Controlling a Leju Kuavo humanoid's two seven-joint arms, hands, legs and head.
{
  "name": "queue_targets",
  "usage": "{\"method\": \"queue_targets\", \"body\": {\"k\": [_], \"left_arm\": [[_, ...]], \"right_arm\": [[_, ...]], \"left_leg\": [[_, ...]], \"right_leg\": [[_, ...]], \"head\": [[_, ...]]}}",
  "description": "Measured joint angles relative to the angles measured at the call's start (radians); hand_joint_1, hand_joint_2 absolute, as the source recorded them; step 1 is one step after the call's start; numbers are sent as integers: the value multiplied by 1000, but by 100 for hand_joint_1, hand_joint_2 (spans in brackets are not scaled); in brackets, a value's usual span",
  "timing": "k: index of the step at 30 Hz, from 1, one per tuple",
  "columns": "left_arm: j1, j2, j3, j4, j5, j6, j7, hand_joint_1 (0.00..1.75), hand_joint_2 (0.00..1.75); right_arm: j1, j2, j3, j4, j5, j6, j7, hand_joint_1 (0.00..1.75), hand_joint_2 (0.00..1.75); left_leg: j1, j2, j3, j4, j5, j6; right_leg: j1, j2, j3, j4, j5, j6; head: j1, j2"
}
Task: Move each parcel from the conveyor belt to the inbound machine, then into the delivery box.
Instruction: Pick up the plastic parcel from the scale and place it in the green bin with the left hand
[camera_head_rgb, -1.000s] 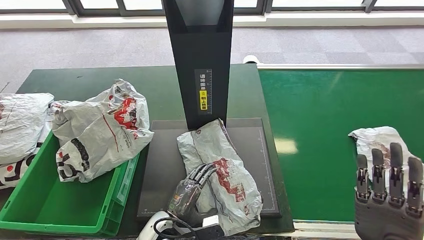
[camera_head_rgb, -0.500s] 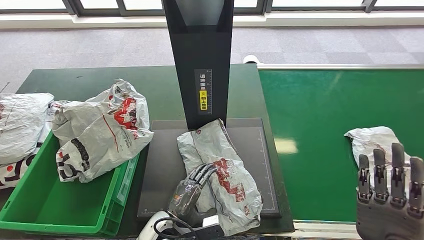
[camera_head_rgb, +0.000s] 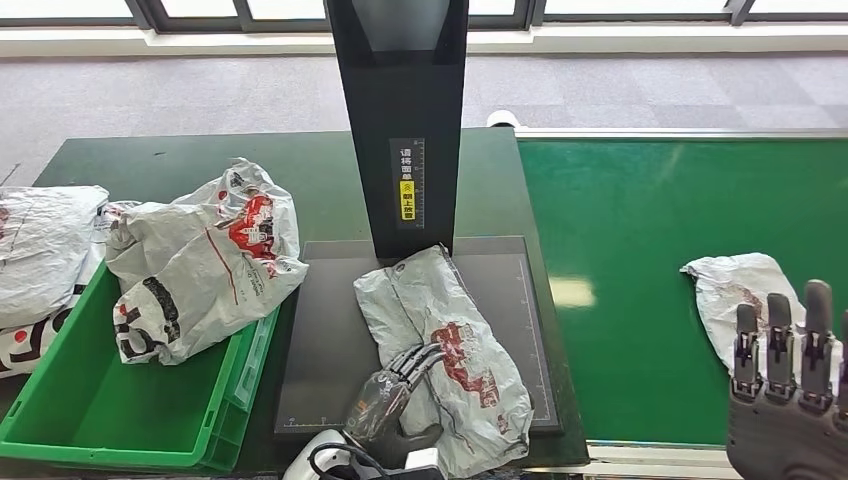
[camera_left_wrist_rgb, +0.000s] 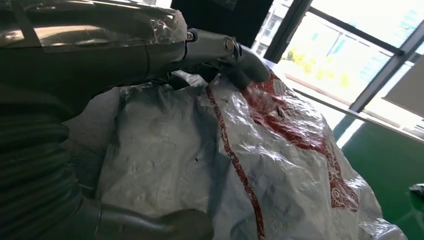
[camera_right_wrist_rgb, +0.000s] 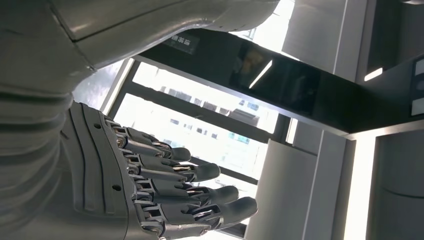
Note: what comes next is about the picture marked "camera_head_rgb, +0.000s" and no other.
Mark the green conveyor belt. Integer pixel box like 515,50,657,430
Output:
517,139,848,448

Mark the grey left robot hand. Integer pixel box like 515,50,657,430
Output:
343,342,446,470

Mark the black inbound scanner machine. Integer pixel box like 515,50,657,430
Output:
274,0,564,439

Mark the aluminium conveyor side rail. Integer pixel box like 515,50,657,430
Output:
513,128,848,142
526,442,733,480

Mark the black yellow instruction label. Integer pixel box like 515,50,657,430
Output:
388,137,427,232

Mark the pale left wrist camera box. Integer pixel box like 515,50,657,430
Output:
387,448,446,480

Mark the flat parcel bag black lettering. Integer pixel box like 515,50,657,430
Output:
0,201,137,380

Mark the green plastic crate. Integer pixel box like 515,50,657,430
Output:
0,261,281,474

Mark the parcel bag black-red print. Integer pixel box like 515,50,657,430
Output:
105,157,311,367

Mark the dark green table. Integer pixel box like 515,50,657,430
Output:
33,128,591,475

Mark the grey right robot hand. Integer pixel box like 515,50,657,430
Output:
725,279,848,480

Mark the plain grey parcel bag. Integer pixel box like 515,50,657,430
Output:
0,186,111,331

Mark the long grey parcel bag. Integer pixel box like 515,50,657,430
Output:
352,245,535,480

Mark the short grey parcel bag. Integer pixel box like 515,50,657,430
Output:
680,252,846,392

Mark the dark window frame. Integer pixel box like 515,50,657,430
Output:
0,0,848,36

